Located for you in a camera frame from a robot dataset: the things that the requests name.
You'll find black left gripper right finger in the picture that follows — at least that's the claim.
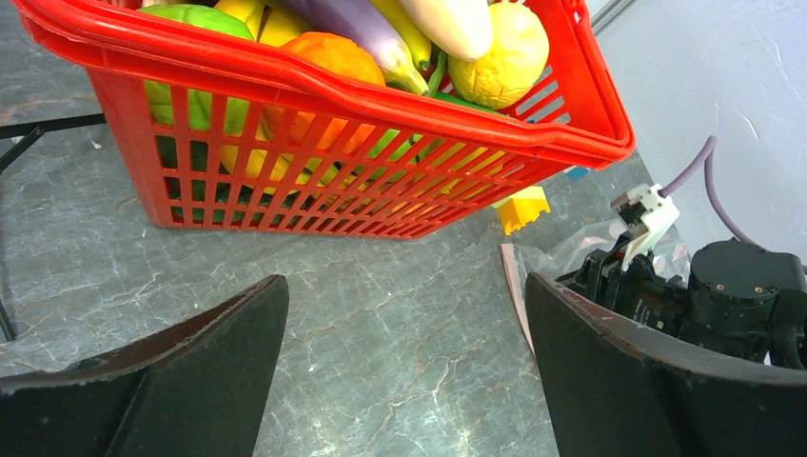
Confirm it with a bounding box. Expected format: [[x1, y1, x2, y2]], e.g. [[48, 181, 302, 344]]
[[524, 273, 806, 456]]

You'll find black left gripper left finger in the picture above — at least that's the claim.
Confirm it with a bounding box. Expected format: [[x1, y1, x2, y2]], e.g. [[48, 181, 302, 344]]
[[1, 275, 289, 456]]

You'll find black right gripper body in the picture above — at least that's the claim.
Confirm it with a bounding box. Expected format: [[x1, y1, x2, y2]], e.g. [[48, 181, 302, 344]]
[[558, 234, 806, 370]]

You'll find clear zip top bag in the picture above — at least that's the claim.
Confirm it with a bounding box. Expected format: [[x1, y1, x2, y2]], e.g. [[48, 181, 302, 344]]
[[501, 219, 690, 347]]

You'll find white radish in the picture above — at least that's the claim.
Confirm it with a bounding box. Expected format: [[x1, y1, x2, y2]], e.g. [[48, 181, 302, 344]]
[[401, 0, 493, 62]]

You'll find yellow orange toy block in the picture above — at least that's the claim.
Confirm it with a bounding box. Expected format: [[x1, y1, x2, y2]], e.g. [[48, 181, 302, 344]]
[[491, 186, 551, 236]]

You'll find red plastic basket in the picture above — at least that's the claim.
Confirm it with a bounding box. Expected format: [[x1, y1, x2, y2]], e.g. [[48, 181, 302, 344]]
[[15, 1, 636, 239]]

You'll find green apple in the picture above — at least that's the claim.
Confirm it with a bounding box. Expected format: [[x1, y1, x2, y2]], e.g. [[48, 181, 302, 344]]
[[137, 3, 256, 135]]

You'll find yellow lemon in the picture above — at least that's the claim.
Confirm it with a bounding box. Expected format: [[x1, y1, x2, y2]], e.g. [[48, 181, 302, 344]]
[[447, 2, 550, 110]]

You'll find orange fruit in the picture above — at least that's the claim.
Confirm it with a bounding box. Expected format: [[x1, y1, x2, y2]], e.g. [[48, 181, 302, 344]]
[[259, 31, 387, 152]]

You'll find yellow banana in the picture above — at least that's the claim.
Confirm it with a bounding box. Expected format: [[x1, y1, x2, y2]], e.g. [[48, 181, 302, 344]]
[[371, 0, 432, 71]]

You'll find purple eggplant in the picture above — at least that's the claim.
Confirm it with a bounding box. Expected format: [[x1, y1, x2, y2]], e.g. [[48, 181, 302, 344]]
[[284, 0, 429, 95]]

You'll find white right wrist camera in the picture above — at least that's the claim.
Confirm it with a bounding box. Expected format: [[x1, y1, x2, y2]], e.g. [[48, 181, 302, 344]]
[[610, 184, 680, 272]]

